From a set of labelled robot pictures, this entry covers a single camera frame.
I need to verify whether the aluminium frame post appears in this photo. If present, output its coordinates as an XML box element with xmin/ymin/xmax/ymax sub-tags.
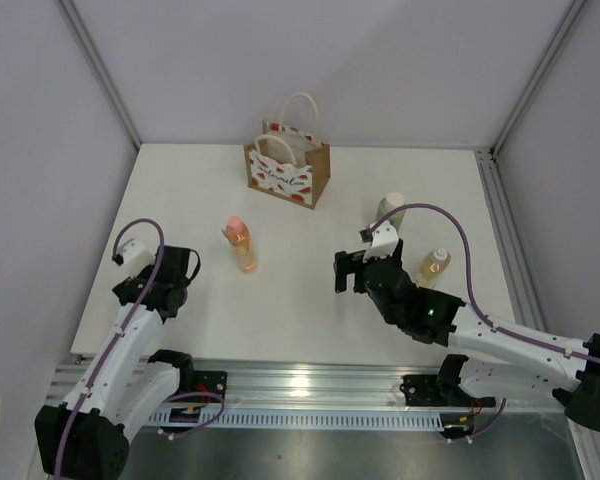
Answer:
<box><xmin>54</xmin><ymin>0</ymin><xmax>142</xmax><ymax>151</ymax></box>
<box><xmin>489</xmin><ymin>0</ymin><xmax>593</xmax><ymax>161</ymax></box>

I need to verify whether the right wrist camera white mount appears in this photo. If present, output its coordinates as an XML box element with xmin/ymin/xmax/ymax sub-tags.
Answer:
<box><xmin>360</xmin><ymin>221</ymin><xmax>399</xmax><ymax>263</ymax></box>

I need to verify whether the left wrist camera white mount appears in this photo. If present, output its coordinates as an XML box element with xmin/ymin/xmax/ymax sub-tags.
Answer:
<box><xmin>112</xmin><ymin>238</ymin><xmax>155</xmax><ymax>277</ymax></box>

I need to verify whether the orange bottle pink cap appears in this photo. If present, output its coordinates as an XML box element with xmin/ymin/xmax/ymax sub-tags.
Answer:
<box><xmin>222</xmin><ymin>216</ymin><xmax>258</xmax><ymax>273</ymax></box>

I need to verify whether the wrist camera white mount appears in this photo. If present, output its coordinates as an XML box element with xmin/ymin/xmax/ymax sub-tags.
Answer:
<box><xmin>112</xmin><ymin>238</ymin><xmax>155</xmax><ymax>277</ymax></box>
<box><xmin>360</xmin><ymin>221</ymin><xmax>399</xmax><ymax>263</ymax></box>

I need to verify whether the aluminium mounting rail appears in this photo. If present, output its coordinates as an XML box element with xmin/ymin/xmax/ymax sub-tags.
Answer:
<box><xmin>47</xmin><ymin>355</ymin><xmax>451</xmax><ymax>409</ymax></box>

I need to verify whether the green bottle white cap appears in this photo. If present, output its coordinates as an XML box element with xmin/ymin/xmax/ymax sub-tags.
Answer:
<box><xmin>375</xmin><ymin>192</ymin><xmax>405</xmax><ymax>230</ymax></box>

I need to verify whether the right side aluminium rail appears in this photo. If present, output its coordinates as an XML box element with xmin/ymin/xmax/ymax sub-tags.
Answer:
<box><xmin>474</xmin><ymin>147</ymin><xmax>549</xmax><ymax>332</ymax></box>

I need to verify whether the white slotted cable duct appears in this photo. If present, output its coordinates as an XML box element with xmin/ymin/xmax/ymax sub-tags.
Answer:
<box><xmin>145</xmin><ymin>407</ymin><xmax>444</xmax><ymax>432</ymax></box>

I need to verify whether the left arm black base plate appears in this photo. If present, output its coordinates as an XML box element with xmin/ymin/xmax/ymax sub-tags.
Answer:
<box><xmin>179</xmin><ymin>370</ymin><xmax>228</xmax><ymax>404</ymax></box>

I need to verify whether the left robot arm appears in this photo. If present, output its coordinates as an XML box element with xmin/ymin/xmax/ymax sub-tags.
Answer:
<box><xmin>34</xmin><ymin>246</ymin><xmax>201</xmax><ymax>479</ymax></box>

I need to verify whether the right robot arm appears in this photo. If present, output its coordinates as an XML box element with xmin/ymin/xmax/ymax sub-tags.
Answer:
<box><xmin>334</xmin><ymin>247</ymin><xmax>600</xmax><ymax>432</ymax></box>

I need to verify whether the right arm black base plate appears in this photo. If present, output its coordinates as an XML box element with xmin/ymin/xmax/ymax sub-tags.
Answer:
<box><xmin>399</xmin><ymin>374</ymin><xmax>496</xmax><ymax>408</ymax></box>

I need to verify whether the watermelon print canvas bag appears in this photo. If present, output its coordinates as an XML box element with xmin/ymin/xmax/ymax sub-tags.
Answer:
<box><xmin>244</xmin><ymin>92</ymin><xmax>331</xmax><ymax>209</ymax></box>

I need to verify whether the small amber bottle white cap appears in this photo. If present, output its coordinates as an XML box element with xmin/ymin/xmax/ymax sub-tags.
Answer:
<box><xmin>415</xmin><ymin>248</ymin><xmax>451</xmax><ymax>288</ymax></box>

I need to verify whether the right aluminium frame post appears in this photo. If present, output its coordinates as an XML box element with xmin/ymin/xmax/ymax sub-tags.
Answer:
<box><xmin>489</xmin><ymin>0</ymin><xmax>593</xmax><ymax>161</ymax></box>

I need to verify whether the left aluminium frame post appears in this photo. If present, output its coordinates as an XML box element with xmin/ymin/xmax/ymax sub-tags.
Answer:
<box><xmin>54</xmin><ymin>0</ymin><xmax>142</xmax><ymax>151</ymax></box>

